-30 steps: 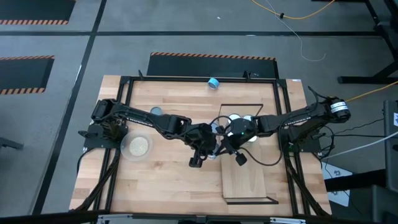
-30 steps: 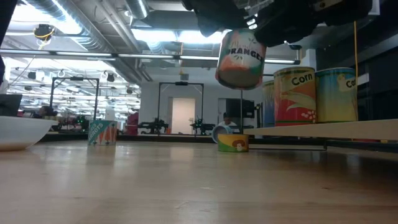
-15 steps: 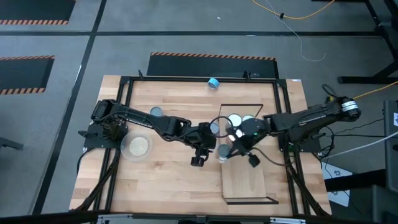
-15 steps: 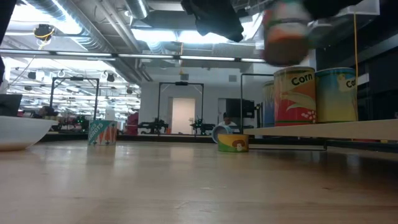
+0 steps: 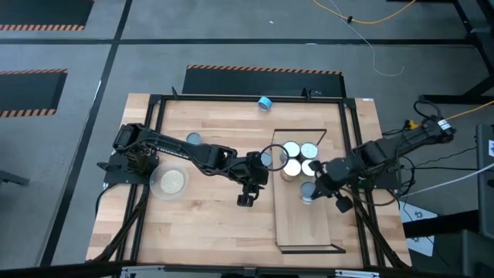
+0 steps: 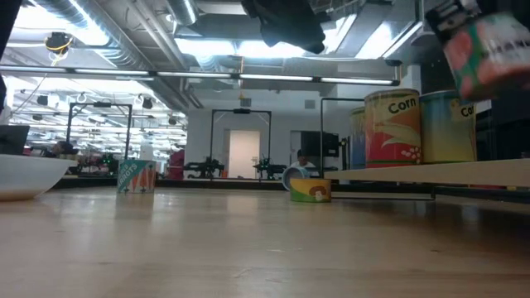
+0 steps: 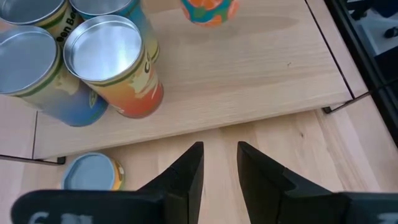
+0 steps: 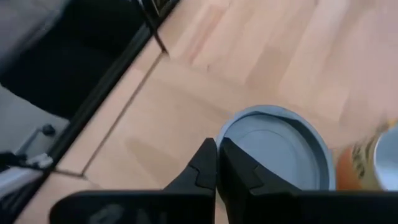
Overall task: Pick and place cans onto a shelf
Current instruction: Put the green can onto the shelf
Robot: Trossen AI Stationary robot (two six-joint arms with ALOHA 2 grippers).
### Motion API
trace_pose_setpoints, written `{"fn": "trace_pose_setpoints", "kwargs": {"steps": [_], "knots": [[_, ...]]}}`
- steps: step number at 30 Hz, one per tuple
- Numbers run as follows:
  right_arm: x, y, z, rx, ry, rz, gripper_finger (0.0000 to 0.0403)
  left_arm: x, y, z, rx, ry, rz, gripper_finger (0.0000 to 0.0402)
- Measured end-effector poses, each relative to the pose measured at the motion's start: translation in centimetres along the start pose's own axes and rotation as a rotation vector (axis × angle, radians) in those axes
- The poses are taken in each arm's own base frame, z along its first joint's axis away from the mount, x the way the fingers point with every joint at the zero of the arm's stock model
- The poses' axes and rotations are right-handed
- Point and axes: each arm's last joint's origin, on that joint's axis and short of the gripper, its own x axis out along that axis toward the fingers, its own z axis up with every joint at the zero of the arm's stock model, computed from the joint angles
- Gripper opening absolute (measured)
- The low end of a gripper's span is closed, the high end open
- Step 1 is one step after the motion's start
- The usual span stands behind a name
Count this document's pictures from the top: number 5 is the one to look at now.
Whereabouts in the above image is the light wooden board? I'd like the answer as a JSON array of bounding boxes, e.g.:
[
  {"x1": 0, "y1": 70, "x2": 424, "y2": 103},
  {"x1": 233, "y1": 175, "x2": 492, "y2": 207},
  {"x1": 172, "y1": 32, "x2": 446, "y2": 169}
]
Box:
[{"x1": 271, "y1": 127, "x2": 347, "y2": 255}]

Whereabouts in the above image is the tall Peas can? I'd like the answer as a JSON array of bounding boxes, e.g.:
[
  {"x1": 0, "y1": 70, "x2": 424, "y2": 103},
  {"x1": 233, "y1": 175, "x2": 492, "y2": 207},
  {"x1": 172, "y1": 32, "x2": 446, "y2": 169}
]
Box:
[{"x1": 283, "y1": 141, "x2": 301, "y2": 159}]

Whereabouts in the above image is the black metal stand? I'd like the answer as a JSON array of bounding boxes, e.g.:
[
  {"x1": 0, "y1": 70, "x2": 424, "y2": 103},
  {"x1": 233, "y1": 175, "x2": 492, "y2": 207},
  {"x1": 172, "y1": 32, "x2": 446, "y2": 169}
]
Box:
[{"x1": 418, "y1": 0, "x2": 494, "y2": 106}]

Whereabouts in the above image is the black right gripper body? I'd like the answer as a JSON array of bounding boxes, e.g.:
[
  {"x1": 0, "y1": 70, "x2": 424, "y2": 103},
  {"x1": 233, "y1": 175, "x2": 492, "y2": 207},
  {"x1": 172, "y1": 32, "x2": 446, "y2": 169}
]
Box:
[{"x1": 308, "y1": 156, "x2": 366, "y2": 214}]

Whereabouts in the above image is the black camera cable loop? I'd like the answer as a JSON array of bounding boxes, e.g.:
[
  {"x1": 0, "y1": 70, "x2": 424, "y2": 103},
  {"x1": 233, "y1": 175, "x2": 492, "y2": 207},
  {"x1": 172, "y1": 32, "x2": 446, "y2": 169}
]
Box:
[{"x1": 261, "y1": 144, "x2": 289, "y2": 172}]

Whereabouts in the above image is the thin white cable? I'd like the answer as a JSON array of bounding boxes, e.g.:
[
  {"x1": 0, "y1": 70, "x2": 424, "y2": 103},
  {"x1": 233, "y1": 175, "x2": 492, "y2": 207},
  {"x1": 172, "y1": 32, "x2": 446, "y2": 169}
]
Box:
[{"x1": 330, "y1": 0, "x2": 406, "y2": 77}]

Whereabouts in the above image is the short Mandarin Oranges can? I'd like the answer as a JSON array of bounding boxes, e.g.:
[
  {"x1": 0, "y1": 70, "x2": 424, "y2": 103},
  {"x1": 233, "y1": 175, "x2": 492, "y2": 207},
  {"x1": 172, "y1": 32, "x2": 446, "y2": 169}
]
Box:
[{"x1": 299, "y1": 181, "x2": 318, "y2": 205}]

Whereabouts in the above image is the grey lid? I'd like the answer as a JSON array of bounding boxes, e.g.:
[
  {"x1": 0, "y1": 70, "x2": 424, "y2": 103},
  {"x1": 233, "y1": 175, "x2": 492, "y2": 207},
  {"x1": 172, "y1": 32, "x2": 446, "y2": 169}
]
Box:
[{"x1": 185, "y1": 131, "x2": 204, "y2": 146}]

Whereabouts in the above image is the thick white cable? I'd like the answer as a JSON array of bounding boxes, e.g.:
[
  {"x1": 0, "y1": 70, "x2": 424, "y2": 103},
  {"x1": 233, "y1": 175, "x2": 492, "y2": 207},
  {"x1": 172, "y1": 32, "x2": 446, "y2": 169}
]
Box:
[{"x1": 397, "y1": 161, "x2": 494, "y2": 198}]

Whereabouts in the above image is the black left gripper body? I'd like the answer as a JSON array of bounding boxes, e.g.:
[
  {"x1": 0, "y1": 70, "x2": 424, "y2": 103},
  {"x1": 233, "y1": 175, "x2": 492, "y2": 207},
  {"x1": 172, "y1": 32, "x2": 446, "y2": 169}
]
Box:
[{"x1": 235, "y1": 151, "x2": 270, "y2": 208}]

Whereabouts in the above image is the long yellow cable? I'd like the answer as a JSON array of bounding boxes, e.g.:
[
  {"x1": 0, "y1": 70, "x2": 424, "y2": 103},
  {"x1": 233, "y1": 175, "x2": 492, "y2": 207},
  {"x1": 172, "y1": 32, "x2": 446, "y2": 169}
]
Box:
[{"x1": 310, "y1": 0, "x2": 418, "y2": 25}]

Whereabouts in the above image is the tall Beans can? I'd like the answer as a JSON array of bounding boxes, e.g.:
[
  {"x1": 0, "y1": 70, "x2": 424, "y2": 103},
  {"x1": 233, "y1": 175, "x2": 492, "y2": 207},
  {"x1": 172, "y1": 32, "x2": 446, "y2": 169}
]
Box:
[{"x1": 299, "y1": 141, "x2": 320, "y2": 160}]

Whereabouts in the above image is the yellow cable with plug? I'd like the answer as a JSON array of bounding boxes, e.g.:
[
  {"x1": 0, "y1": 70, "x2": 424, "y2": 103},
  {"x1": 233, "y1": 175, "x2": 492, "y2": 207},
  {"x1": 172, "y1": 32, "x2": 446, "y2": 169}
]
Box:
[{"x1": 404, "y1": 99, "x2": 494, "y2": 131}]

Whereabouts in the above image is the black mat with hazard stripes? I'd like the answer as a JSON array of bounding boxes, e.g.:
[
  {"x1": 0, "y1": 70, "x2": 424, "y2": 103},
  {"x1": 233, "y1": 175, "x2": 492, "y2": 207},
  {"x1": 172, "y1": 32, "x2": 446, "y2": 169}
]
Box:
[
  {"x1": 0, "y1": 68, "x2": 69, "y2": 119},
  {"x1": 0, "y1": 0, "x2": 95, "y2": 32},
  {"x1": 181, "y1": 63, "x2": 347, "y2": 98}
]

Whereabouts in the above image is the grey cabinet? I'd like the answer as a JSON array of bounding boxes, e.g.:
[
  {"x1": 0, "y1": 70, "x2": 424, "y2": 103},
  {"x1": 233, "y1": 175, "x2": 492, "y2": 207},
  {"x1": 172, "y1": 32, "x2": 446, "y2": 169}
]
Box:
[{"x1": 475, "y1": 123, "x2": 494, "y2": 232}]

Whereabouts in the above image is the black stand foot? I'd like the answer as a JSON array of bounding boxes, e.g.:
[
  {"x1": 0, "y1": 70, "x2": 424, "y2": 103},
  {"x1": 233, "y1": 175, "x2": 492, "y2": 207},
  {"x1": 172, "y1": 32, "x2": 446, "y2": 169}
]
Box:
[{"x1": 0, "y1": 168, "x2": 31, "y2": 187}]

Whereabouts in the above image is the translucent white bowl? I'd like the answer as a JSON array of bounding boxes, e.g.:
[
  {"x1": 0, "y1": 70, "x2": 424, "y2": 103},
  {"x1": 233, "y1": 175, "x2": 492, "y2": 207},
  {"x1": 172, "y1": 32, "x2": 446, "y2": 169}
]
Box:
[{"x1": 149, "y1": 161, "x2": 191, "y2": 201}]

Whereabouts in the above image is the black desk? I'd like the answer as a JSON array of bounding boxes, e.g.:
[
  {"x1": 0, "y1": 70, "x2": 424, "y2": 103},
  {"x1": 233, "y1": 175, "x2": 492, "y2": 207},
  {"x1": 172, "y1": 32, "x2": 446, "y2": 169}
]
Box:
[{"x1": 403, "y1": 209, "x2": 494, "y2": 278}]

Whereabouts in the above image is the white sheet with symbols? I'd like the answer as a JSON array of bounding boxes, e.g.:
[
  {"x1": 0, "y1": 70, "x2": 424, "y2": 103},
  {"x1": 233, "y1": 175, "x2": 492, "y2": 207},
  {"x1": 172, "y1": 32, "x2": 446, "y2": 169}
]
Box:
[{"x1": 399, "y1": 200, "x2": 436, "y2": 258}]

